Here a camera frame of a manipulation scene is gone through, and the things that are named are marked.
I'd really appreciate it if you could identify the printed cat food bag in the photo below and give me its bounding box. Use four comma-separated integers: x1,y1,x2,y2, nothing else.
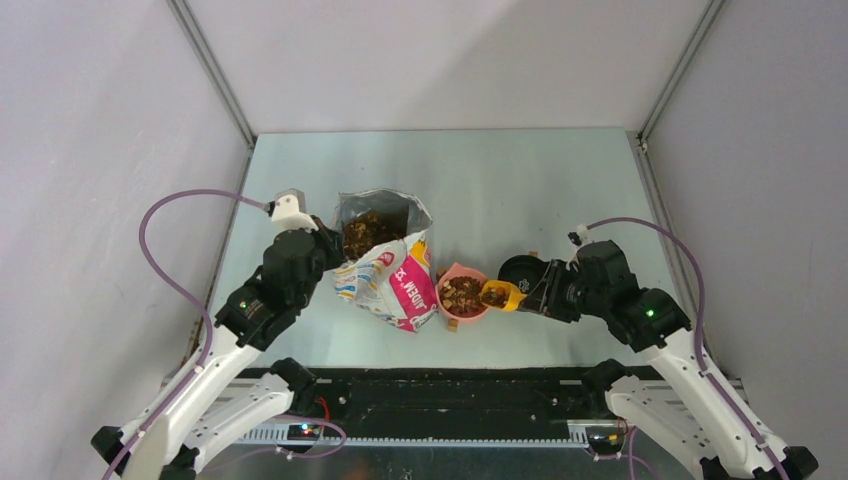
332,189,437,333

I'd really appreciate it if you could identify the wooden bowl stand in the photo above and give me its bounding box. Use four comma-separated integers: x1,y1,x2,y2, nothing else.
438,268,501,332

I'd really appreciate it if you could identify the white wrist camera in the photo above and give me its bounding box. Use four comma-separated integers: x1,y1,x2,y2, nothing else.
269,189,318,232
568,224,591,248

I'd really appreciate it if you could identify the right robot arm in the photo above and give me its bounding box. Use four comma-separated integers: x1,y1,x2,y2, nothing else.
503,240,819,479

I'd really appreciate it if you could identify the left aluminium frame post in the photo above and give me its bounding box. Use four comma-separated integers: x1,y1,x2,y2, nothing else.
166,0,257,149

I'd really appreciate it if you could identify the pink pet bowl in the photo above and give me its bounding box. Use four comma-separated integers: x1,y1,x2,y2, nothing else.
436,263,488,324

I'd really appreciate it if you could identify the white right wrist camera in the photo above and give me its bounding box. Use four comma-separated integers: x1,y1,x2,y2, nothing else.
568,224,591,248

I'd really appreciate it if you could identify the yellow plastic scoop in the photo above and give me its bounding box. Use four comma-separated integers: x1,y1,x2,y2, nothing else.
480,280,527,312

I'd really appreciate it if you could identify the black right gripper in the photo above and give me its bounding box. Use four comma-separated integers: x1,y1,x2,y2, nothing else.
519,258,609,323

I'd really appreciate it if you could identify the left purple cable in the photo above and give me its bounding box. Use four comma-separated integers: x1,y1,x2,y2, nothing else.
99,189,273,480

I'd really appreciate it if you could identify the brown kibble in bag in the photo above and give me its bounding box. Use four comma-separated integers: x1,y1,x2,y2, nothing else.
342,210,407,261

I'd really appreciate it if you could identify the kibble in pink bowl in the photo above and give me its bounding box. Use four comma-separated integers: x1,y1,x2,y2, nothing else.
438,276,485,318

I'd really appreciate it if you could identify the black pet bowl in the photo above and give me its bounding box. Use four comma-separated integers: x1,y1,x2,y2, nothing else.
497,254,549,294

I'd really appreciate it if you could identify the aluminium corner frame post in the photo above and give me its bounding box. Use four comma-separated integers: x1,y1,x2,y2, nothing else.
637,0,728,152

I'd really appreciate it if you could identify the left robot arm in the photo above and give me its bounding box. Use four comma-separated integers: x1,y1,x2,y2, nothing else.
91,215,344,479

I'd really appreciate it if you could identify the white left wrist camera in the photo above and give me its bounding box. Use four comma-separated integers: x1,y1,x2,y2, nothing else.
269,189,318,232

